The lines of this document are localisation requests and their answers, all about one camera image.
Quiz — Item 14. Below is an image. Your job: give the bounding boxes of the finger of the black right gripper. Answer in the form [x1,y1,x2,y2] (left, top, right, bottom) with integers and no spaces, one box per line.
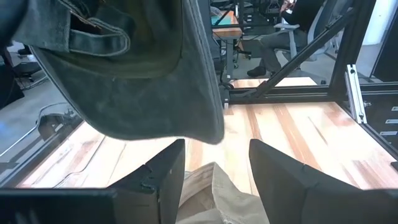
[0,0,30,50]

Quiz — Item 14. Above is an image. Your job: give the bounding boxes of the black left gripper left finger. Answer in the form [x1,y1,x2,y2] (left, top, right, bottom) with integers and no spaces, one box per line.
[107,138,187,224]

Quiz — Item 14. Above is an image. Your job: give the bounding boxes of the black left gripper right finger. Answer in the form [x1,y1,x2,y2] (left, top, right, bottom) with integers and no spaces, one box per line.
[248,138,361,224]

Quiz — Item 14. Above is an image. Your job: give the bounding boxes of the beige cotton cap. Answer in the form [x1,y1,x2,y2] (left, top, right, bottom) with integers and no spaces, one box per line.
[175,161,271,224]

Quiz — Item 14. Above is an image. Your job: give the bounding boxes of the dark green denim cap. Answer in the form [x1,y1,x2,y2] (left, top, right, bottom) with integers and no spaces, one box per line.
[12,0,225,146]

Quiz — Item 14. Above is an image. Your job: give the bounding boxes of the clear plastic bin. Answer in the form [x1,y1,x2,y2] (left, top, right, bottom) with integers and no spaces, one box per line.
[0,101,85,189]

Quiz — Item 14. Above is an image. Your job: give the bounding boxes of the black panel with white labels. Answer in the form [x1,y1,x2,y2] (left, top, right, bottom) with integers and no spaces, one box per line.
[362,93,398,172]

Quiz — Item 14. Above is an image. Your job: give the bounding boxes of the person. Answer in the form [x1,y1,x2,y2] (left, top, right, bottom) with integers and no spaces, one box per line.
[247,0,326,78]

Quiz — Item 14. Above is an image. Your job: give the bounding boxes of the white office chair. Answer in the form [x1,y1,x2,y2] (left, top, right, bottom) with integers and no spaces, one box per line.
[273,0,341,63]

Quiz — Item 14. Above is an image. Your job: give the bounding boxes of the wooden background desk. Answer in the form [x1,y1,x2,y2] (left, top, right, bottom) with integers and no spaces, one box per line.
[211,11,244,80]

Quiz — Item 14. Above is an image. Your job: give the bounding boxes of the black partition panel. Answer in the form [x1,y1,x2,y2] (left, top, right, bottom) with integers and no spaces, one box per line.
[371,0,398,83]

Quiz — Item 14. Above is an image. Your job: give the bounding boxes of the black table end rail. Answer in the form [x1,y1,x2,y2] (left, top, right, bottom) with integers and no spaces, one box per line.
[222,82,398,105]

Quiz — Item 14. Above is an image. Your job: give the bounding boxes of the silver aluminium bracket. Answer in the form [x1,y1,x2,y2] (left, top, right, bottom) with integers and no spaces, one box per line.
[344,63,368,124]

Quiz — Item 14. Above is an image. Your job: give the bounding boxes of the black diagonal frame strut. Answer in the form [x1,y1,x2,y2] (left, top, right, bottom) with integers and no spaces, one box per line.
[253,9,355,99]

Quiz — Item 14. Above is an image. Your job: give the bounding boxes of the black frame post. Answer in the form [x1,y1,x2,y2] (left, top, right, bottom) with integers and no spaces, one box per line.
[328,0,377,97]

